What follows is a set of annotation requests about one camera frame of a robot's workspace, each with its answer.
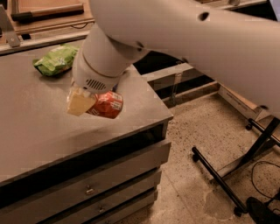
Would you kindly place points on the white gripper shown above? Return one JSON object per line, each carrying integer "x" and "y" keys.
{"x": 88, "y": 76}

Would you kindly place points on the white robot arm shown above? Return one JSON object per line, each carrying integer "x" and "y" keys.
{"x": 239, "y": 51}

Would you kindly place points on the green chip bag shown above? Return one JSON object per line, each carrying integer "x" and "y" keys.
{"x": 56, "y": 61}

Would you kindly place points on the grey drawer cabinet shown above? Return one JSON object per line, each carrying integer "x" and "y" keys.
{"x": 57, "y": 168}

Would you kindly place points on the cardboard box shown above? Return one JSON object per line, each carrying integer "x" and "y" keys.
{"x": 245, "y": 107}

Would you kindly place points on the black metal stand base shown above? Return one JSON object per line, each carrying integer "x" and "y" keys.
{"x": 263, "y": 144}

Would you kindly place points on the black handled tool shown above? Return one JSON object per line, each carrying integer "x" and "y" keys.
{"x": 41, "y": 14}

